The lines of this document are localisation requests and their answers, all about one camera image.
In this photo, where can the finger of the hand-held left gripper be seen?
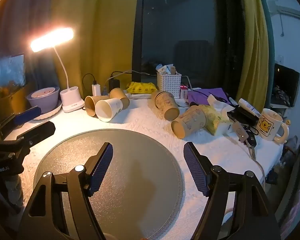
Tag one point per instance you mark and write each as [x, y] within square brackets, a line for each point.
[27, 115]
[43, 129]

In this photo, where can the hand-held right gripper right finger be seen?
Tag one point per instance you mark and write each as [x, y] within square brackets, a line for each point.
[195, 165]

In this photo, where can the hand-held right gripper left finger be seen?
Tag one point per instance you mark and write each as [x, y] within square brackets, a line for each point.
[102, 167]

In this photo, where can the brown paper cup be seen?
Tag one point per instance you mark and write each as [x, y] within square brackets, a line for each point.
[120, 95]
[192, 120]
[165, 103]
[97, 102]

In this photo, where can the white paper cup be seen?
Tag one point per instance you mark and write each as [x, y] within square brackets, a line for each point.
[110, 108]

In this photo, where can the white plate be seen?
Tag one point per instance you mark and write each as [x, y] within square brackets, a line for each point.
[51, 112]

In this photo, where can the purple bowl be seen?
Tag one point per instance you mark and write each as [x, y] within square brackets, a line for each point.
[43, 103]

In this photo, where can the small pink bowl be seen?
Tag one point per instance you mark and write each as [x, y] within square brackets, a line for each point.
[40, 94]

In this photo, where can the grey round mat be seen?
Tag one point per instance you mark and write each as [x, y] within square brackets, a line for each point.
[130, 160]

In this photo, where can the white desk lamp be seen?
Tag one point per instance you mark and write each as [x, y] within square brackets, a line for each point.
[70, 101]

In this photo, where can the monitor screen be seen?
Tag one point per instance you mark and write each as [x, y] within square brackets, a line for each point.
[7, 72]

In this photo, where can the yellow tissue pack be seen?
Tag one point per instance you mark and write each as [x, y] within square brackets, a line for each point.
[213, 118]

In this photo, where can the black car key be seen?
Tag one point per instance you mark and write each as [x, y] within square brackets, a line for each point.
[250, 138]

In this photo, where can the crumpled white tissue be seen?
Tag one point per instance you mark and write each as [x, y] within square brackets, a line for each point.
[218, 103]

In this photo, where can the white charger plug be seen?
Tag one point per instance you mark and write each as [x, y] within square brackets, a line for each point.
[96, 89]

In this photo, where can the purple cloth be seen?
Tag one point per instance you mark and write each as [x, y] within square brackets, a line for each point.
[202, 97]

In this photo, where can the black wallet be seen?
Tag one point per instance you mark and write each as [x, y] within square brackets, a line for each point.
[242, 116]

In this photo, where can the small red box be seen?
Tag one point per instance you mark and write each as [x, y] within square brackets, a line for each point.
[183, 92]

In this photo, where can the white tube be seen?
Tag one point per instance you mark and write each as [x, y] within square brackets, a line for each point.
[250, 107]

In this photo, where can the cream bear print mug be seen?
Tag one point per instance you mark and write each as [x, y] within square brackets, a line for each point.
[267, 126]

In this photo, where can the black power adapter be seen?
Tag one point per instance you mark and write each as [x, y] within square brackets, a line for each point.
[114, 85]

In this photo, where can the white plastic basket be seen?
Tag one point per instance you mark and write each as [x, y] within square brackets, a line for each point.
[168, 85]

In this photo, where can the yellow printed packet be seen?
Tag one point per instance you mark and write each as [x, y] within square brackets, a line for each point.
[141, 87]

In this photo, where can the yellow curtain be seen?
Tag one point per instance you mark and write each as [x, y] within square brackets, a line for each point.
[100, 30]
[255, 45]

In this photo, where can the dark glass door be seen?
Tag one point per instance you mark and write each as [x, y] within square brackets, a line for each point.
[180, 25]

